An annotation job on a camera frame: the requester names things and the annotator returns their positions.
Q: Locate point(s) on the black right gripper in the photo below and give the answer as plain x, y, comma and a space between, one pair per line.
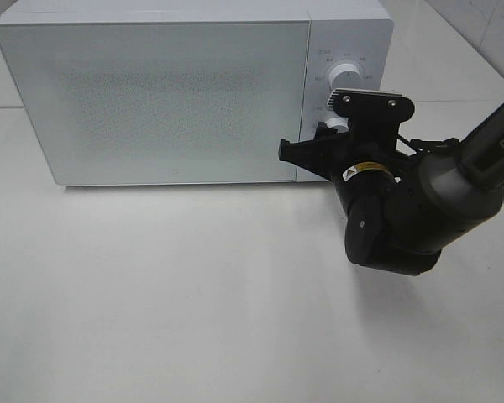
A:
361, 161

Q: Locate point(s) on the white timer knob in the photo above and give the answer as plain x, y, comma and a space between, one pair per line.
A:
337, 123

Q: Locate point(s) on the white microwave door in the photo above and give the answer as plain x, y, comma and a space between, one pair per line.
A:
150, 104

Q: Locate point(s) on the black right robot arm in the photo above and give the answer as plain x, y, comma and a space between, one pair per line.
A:
402, 209

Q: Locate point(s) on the white upper power knob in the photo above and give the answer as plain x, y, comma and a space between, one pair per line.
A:
345, 75

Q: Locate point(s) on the white microwave oven body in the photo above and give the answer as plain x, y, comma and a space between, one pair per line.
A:
358, 31

